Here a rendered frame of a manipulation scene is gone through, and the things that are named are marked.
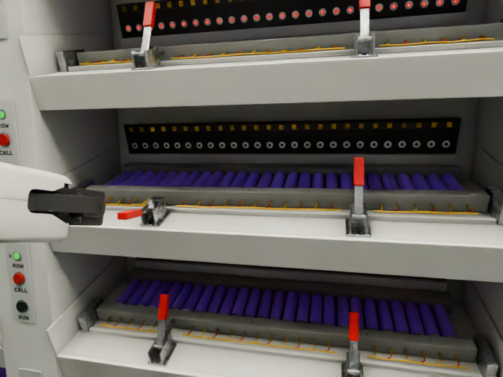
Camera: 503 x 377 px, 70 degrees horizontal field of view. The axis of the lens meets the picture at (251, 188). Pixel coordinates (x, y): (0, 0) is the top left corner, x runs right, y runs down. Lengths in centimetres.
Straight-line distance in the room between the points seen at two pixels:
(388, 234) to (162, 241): 28
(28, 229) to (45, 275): 35
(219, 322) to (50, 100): 39
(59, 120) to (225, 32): 29
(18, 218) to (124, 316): 41
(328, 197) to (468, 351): 27
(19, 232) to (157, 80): 28
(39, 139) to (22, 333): 29
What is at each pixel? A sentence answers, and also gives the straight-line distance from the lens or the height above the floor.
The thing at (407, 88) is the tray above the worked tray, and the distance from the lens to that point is 43.
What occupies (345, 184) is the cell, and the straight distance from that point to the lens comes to 53.
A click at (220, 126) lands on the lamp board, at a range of 61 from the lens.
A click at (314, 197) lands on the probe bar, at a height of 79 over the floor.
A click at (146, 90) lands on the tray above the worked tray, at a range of 48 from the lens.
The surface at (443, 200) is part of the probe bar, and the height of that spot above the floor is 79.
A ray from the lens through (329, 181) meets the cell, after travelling 54.
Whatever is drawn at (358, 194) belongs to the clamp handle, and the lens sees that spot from 45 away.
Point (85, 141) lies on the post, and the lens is 65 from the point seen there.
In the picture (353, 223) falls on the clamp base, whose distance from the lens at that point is 46.
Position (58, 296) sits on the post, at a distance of 63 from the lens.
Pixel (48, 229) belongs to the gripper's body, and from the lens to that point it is 27.
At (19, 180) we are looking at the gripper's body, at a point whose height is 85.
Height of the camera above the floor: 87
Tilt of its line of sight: 8 degrees down
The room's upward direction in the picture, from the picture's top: 1 degrees counter-clockwise
